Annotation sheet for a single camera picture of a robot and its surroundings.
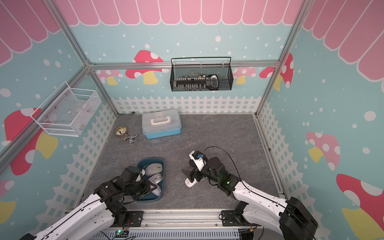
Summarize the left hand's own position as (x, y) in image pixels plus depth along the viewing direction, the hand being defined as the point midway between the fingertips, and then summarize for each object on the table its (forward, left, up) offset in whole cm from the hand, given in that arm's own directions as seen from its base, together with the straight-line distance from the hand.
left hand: (155, 190), depth 77 cm
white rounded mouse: (+6, -17, -6) cm, 19 cm away
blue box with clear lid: (+41, +5, +5) cm, 42 cm away
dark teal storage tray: (+10, +3, -4) cm, 12 cm away
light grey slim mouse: (+13, +4, -2) cm, 14 cm away
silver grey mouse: (+7, +2, -4) cm, 8 cm away
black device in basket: (+56, -30, +28) cm, 70 cm away
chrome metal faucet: (+36, +25, -5) cm, 44 cm away
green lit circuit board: (-18, +15, -8) cm, 25 cm away
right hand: (+11, -17, +10) cm, 23 cm away
